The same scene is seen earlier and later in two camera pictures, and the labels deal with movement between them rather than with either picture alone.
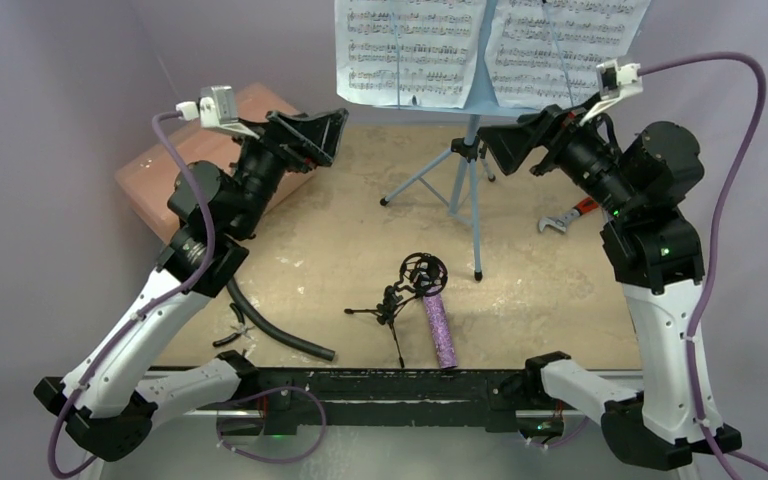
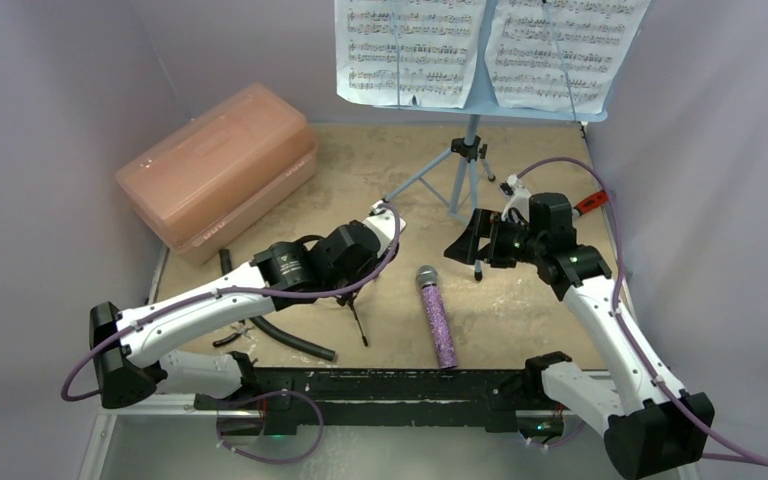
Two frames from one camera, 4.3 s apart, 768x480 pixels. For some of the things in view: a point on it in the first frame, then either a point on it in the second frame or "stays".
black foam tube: [273, 330] stays
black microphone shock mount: [423, 273] to [349, 298]
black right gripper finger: [510, 146] to [466, 247]
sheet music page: [547, 52] stays
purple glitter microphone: [440, 330] stays
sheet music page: [416, 53] stays
